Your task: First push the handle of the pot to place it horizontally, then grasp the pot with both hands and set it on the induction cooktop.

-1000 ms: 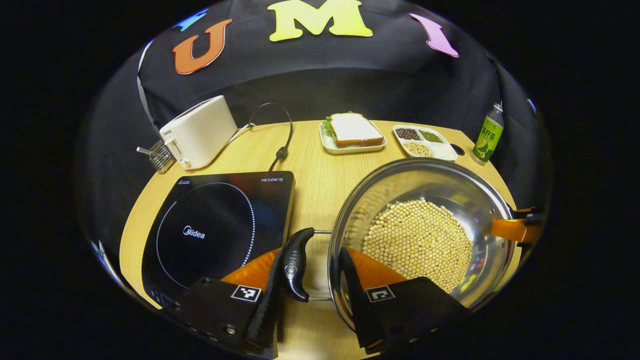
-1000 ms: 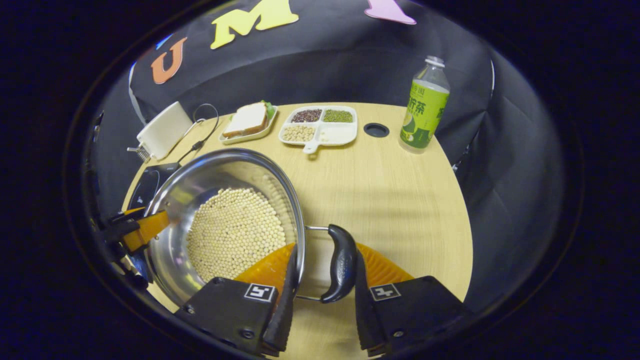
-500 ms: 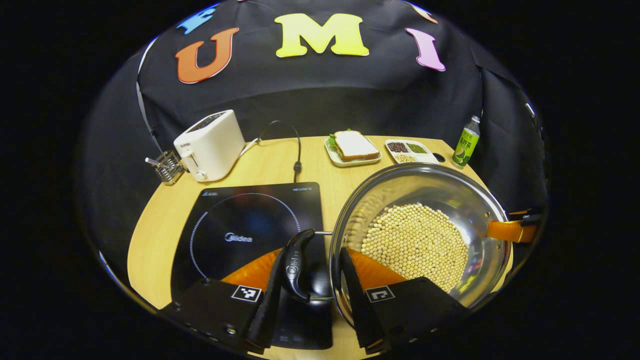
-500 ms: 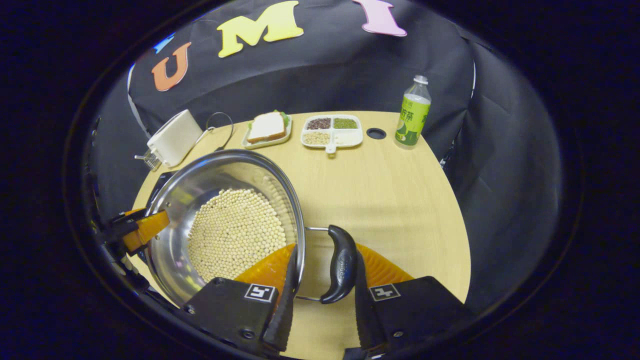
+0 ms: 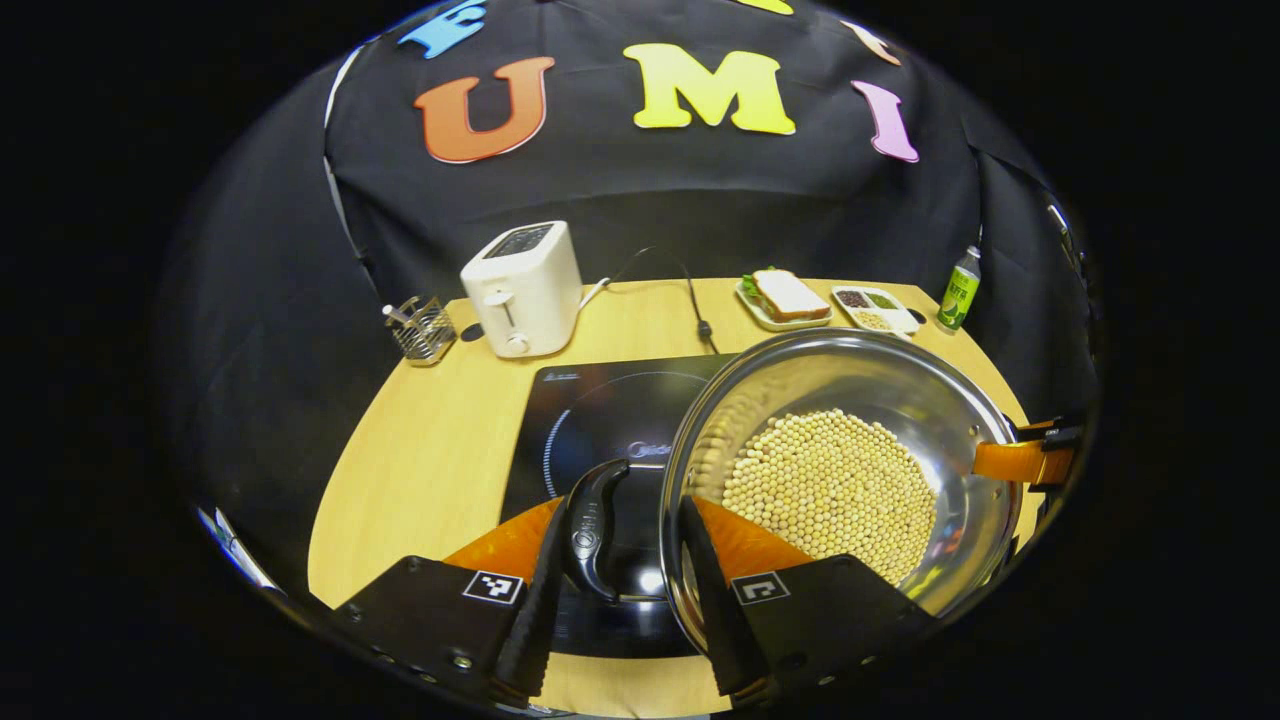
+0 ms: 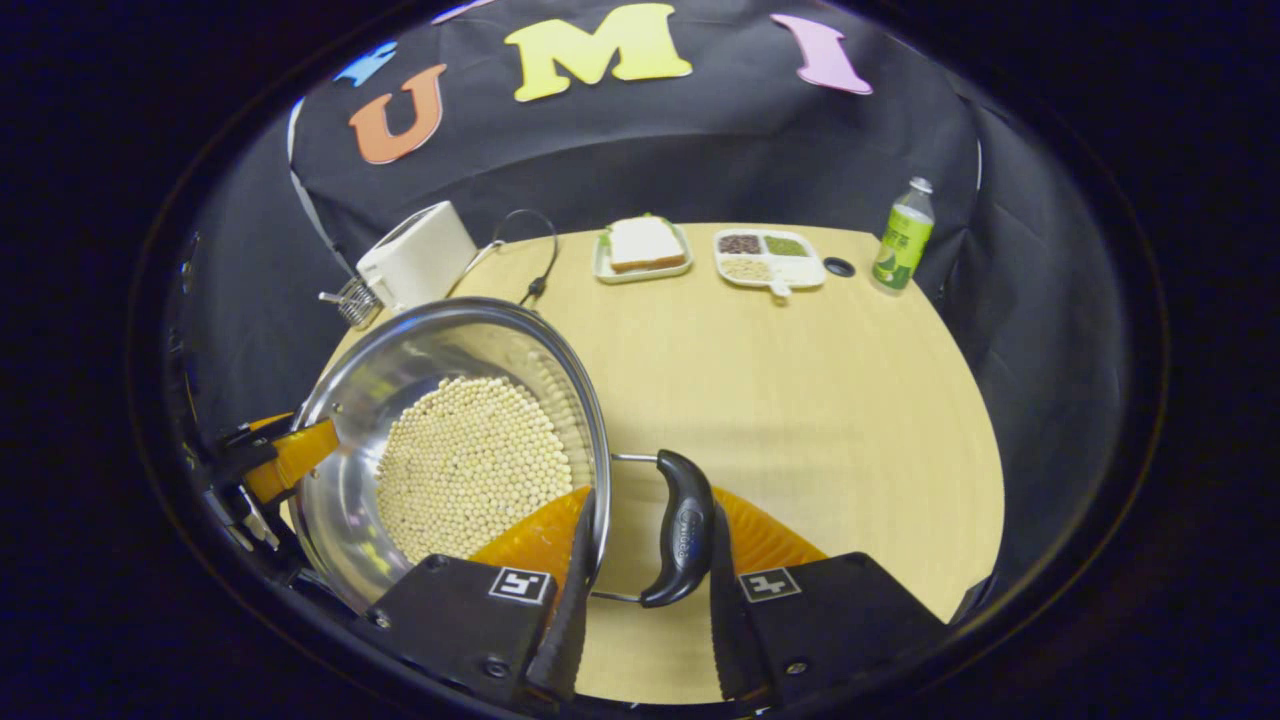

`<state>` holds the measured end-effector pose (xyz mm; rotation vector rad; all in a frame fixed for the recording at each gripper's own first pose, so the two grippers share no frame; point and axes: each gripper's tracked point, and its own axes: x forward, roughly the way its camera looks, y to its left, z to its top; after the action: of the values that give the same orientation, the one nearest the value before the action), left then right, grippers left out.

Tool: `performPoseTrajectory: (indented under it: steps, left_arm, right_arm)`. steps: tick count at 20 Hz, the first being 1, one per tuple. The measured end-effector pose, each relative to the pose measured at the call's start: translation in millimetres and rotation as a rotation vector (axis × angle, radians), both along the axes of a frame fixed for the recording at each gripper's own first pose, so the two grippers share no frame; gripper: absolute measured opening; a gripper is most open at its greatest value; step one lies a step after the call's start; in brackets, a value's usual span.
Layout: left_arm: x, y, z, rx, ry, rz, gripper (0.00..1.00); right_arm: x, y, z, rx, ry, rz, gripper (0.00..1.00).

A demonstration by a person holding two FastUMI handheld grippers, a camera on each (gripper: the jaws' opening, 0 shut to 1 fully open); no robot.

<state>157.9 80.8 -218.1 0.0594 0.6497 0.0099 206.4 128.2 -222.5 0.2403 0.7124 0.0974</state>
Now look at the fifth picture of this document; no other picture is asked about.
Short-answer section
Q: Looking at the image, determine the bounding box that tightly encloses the sandwich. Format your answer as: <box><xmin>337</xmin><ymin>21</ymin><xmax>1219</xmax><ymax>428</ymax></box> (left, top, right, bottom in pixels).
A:
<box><xmin>742</xmin><ymin>268</ymin><xmax>831</xmax><ymax>323</ymax></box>

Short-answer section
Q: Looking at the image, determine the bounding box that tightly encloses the small metal wire holder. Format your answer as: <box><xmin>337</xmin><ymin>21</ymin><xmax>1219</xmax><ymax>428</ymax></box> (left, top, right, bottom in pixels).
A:
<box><xmin>382</xmin><ymin>295</ymin><xmax>458</xmax><ymax>367</ymax></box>

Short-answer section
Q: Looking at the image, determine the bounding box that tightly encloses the green drink bottle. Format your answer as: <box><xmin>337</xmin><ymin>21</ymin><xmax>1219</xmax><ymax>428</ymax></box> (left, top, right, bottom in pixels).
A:
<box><xmin>936</xmin><ymin>246</ymin><xmax>983</xmax><ymax>334</ymax></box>

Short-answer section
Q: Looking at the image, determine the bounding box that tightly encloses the white toaster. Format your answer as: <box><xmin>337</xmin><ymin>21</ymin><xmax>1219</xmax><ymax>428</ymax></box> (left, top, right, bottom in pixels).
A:
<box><xmin>460</xmin><ymin>221</ymin><xmax>584</xmax><ymax>359</ymax></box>

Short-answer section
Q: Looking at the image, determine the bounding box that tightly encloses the steel pot with black handles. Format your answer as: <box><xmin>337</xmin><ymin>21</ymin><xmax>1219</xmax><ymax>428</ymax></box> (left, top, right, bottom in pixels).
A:
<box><xmin>560</xmin><ymin>328</ymin><xmax>1031</xmax><ymax>656</ymax></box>

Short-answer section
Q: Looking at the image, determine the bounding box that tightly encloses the black power cable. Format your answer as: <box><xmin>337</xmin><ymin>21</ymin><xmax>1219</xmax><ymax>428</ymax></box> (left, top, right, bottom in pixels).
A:
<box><xmin>610</xmin><ymin>246</ymin><xmax>723</xmax><ymax>357</ymax></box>

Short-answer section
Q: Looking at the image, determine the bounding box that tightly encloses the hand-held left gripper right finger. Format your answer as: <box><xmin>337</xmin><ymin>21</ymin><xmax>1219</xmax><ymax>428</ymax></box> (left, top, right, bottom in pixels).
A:
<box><xmin>680</xmin><ymin>495</ymin><xmax>941</xmax><ymax>706</ymax></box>

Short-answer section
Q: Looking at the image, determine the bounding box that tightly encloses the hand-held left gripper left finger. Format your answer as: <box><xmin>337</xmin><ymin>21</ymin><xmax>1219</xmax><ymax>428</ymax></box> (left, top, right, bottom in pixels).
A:
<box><xmin>330</xmin><ymin>497</ymin><xmax>571</xmax><ymax>706</ymax></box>

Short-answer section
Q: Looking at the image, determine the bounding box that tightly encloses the black induction cooktop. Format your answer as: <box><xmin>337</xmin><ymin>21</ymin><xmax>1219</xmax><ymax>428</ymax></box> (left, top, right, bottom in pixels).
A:
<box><xmin>500</xmin><ymin>353</ymin><xmax>741</xmax><ymax>659</ymax></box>

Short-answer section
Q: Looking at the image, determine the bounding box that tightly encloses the white divided tray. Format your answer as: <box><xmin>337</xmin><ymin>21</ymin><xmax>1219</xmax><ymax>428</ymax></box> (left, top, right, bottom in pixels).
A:
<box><xmin>832</xmin><ymin>286</ymin><xmax>921</xmax><ymax>337</ymax></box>

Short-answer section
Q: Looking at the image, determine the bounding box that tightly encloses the large soybean pile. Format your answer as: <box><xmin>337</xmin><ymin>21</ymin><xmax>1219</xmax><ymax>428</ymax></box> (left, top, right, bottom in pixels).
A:
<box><xmin>720</xmin><ymin>408</ymin><xmax>938</xmax><ymax>587</ymax></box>

